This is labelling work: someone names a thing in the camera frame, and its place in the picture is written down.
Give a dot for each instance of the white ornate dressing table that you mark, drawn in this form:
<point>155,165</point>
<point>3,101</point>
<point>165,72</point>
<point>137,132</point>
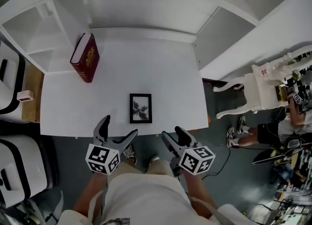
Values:
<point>263,90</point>

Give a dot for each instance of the white black-trimmed machine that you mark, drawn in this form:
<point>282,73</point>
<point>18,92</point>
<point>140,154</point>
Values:
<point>9,92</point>
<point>24,165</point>

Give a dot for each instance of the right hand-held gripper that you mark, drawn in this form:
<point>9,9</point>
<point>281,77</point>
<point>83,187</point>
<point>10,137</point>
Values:
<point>195,160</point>

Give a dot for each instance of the red hardcover book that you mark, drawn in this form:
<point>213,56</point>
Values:
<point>87,61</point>

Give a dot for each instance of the wooden side table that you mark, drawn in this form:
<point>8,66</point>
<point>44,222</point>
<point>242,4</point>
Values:
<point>31,107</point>

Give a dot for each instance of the yellow green box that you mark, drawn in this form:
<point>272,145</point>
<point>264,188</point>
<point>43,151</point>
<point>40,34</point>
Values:
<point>281,93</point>

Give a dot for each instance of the person's right shoe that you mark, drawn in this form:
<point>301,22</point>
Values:
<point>154,159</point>

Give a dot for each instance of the person's left forearm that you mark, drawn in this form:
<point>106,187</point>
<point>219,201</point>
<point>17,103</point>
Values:
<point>91,190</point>

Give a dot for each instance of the black bag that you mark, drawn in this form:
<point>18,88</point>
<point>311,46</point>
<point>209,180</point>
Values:
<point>275,153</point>

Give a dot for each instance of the person's left shoe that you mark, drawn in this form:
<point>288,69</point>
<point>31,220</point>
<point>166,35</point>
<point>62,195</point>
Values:
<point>130,154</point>

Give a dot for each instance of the person's beige shorts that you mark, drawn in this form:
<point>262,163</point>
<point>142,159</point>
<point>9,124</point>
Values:
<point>136,168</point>

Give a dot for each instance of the red printed sticker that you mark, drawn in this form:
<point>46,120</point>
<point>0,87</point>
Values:
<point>263,72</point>

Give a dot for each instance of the small pink clock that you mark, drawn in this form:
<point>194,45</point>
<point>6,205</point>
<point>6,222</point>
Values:
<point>25,96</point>

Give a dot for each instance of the black framed picture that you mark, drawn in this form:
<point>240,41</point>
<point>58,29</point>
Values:
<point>141,108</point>

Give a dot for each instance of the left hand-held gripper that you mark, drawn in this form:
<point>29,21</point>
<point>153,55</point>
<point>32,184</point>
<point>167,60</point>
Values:
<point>97,155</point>

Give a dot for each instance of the white shelf cabinet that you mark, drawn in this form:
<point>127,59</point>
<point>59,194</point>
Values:
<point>146,5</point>

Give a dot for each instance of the person's white shirt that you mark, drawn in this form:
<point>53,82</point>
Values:
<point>146,199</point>

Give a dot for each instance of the person's right forearm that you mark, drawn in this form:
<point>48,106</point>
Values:
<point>198,190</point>

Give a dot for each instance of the person's shoe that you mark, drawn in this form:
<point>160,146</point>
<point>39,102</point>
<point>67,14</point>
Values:
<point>154,159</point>
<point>130,154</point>

